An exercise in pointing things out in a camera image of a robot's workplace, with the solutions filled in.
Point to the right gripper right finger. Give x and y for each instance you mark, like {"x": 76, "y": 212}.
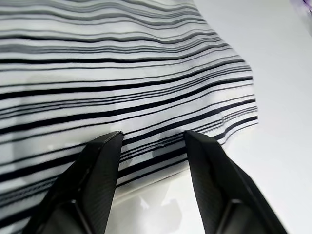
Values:
{"x": 214, "y": 180}

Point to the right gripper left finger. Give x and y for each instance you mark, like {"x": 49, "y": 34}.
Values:
{"x": 90, "y": 185}

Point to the black and white striped T-shirt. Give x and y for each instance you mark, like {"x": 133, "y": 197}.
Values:
{"x": 117, "y": 83}

